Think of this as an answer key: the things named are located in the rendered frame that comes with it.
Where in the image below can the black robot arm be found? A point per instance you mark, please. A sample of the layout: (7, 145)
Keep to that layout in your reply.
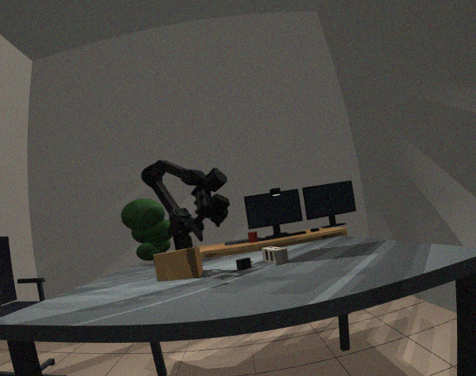
(153, 177)

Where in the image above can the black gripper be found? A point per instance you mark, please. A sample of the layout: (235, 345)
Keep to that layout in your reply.
(207, 206)

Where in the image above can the black two-prong plug charger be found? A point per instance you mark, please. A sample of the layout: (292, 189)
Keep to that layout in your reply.
(243, 263)

